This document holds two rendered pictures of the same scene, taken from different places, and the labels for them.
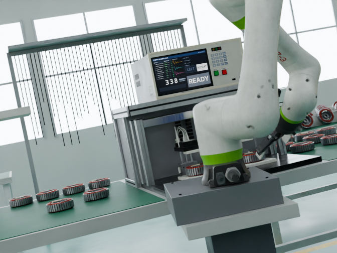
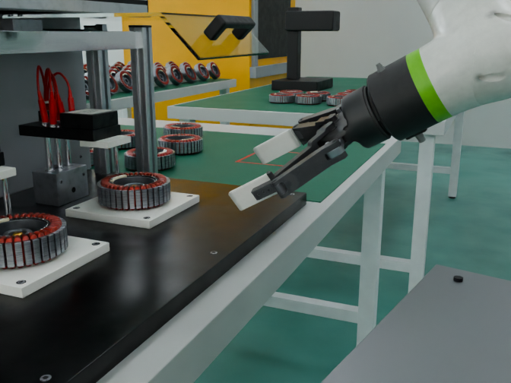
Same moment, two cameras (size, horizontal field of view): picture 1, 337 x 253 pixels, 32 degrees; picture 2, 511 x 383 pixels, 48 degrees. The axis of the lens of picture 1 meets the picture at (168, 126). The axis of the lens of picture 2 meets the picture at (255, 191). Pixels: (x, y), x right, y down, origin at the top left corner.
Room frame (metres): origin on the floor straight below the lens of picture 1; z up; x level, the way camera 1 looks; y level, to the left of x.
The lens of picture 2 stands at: (1.75, 0.25, 1.04)
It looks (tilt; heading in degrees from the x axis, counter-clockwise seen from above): 15 degrees down; 308
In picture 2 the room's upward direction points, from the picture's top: straight up
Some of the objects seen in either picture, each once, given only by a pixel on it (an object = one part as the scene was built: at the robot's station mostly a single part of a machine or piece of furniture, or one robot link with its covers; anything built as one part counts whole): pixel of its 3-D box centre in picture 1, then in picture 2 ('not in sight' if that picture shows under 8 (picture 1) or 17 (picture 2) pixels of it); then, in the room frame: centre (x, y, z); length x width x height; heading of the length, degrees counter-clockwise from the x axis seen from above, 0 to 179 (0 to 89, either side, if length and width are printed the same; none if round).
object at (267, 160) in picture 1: (253, 162); (134, 205); (2.44, -0.32, 0.78); 0.15 x 0.15 x 0.01; 15
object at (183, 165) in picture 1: (188, 168); not in sight; (2.52, -0.05, 0.80); 0.08 x 0.05 x 0.06; 105
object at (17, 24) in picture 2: not in sight; (17, 27); (2.60, -0.25, 1.05); 0.06 x 0.04 x 0.04; 105
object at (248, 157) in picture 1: (251, 156); (134, 190); (2.44, -0.32, 0.80); 0.11 x 0.11 x 0.04
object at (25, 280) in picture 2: (199, 175); (20, 257); (2.38, -0.09, 0.78); 0.15 x 0.15 x 0.01; 15
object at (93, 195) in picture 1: (96, 194); not in sight; (2.48, 0.36, 0.77); 0.11 x 0.11 x 0.04
